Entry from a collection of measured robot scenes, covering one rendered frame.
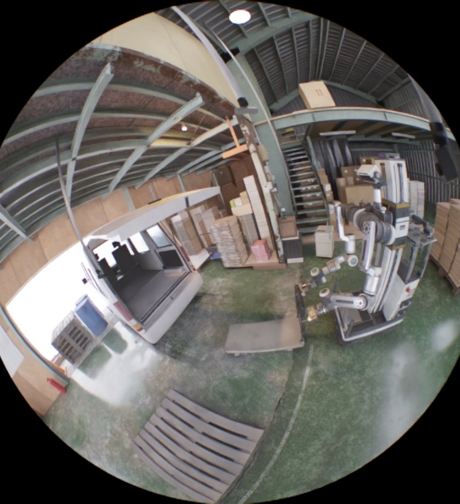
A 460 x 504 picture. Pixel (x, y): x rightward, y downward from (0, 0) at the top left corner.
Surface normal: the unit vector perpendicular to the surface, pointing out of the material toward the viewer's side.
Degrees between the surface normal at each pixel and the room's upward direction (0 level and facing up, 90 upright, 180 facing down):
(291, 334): 0
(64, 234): 90
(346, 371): 0
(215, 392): 0
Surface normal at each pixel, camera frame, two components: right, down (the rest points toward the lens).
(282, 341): -0.32, -0.86
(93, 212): 0.86, -0.09
